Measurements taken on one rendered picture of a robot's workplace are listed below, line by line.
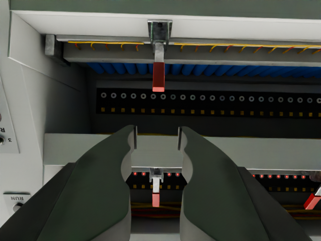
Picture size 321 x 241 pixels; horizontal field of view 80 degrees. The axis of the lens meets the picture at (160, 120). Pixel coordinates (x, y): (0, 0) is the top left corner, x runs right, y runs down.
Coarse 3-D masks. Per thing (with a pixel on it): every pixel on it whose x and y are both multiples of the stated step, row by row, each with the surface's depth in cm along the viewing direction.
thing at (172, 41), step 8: (64, 40) 26; (72, 40) 26; (80, 40) 26; (88, 40) 26; (96, 40) 26; (104, 40) 26; (112, 40) 26; (120, 40) 26; (128, 40) 26; (136, 40) 26; (144, 40) 26; (176, 40) 26; (184, 40) 26; (192, 40) 26; (200, 40) 26; (208, 40) 26; (216, 40) 26; (224, 40) 26; (232, 40) 26; (240, 40) 26; (248, 40) 26; (320, 48) 26
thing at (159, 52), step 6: (156, 42) 23; (162, 42) 23; (156, 48) 22; (162, 48) 22; (156, 54) 22; (162, 54) 22; (156, 60) 21; (162, 60) 21; (156, 66) 20; (162, 66) 20; (156, 72) 20; (162, 72) 20; (156, 78) 20; (162, 78) 20; (156, 84) 19; (162, 84) 19; (156, 90) 19; (162, 90) 19
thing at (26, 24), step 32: (32, 0) 20; (64, 0) 21; (96, 0) 21; (128, 0) 21; (160, 0) 21; (192, 0) 21; (224, 0) 21; (256, 0) 21; (288, 0) 21; (320, 0) 21; (32, 32) 24; (64, 32) 25; (96, 32) 25; (128, 32) 24; (192, 32) 24; (224, 32) 24; (256, 32) 24; (288, 32) 24; (320, 32) 23; (32, 64) 24; (64, 64) 29
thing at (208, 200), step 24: (192, 144) 10; (192, 168) 9; (216, 168) 9; (192, 192) 8; (216, 192) 8; (240, 192) 8; (192, 216) 7; (216, 216) 7; (240, 216) 7; (192, 240) 7; (216, 240) 6; (240, 240) 6; (264, 240) 6
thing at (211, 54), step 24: (72, 48) 27; (96, 48) 27; (120, 48) 27; (144, 48) 27; (168, 48) 27; (192, 48) 27; (216, 48) 27; (240, 48) 27; (264, 48) 27; (288, 48) 27; (312, 48) 27
